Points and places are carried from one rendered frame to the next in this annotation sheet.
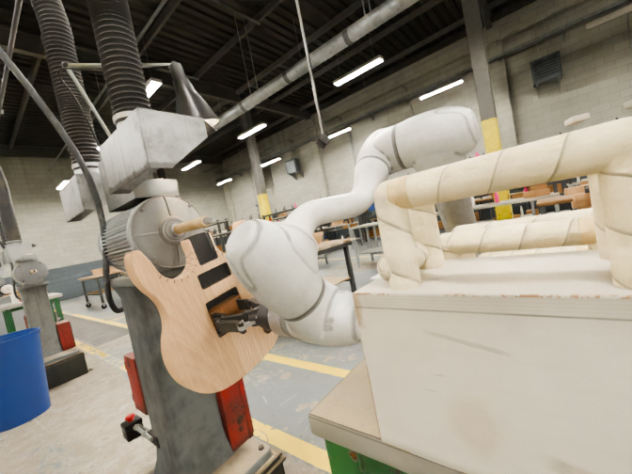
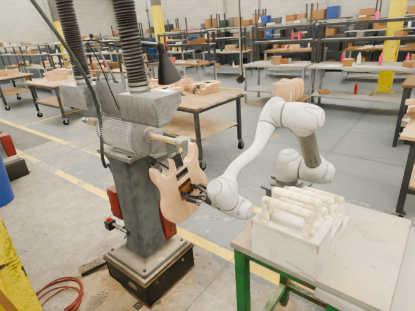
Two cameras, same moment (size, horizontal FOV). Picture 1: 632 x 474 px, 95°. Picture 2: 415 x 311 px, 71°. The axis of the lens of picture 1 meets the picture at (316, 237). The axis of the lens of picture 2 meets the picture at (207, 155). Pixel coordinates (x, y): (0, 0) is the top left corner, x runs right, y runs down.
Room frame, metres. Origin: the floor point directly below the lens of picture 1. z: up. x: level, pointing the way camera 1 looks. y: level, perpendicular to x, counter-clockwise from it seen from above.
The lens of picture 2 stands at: (-0.64, 0.11, 1.82)
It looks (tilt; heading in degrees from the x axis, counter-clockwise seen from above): 24 degrees down; 1
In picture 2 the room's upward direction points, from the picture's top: 5 degrees counter-clockwise
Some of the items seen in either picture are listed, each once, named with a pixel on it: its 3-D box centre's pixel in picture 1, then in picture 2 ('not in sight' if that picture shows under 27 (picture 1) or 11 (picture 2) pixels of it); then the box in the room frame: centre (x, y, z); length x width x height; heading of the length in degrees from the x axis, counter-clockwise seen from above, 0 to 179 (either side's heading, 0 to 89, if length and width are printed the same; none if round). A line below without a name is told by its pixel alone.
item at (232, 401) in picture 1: (220, 396); (159, 213); (1.28, 0.57, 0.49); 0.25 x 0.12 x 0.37; 51
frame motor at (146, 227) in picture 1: (152, 237); (130, 130); (1.12, 0.61, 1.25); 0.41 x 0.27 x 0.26; 51
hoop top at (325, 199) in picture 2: (521, 228); (310, 195); (0.43, -0.30, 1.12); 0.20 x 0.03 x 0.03; 50
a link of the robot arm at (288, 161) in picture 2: not in sight; (288, 164); (1.22, -0.43, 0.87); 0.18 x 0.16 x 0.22; 54
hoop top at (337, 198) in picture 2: (535, 257); (322, 194); (0.55, -0.41, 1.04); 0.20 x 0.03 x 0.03; 50
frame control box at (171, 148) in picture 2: not in sight; (171, 156); (1.25, 0.40, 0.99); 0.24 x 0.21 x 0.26; 51
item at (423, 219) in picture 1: (424, 229); (275, 200); (0.36, -0.13, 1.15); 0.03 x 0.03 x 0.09
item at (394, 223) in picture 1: (397, 241); (265, 210); (0.30, -0.08, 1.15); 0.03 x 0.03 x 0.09
